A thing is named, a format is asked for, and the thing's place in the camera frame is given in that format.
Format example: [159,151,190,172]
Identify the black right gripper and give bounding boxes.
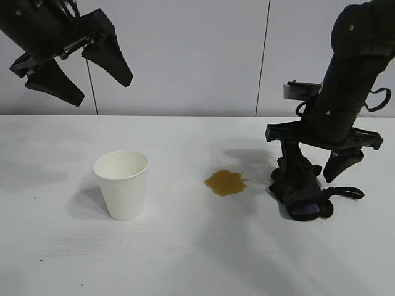
[264,55,385,183]

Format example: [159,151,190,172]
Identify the brown liquid spill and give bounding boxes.
[204,169,251,197]

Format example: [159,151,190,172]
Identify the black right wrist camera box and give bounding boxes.
[281,80,324,101]

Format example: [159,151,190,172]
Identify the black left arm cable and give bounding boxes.
[60,0,80,20]

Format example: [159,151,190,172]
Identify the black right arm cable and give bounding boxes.
[365,86,393,112]

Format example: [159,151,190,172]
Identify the black purple cloth with loop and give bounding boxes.
[268,163,366,222]

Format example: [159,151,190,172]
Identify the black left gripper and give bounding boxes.
[0,0,135,108]

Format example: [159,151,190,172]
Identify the white paper cup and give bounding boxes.
[92,149,149,222]

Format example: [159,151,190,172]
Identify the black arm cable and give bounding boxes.
[365,86,393,112]
[60,0,80,20]

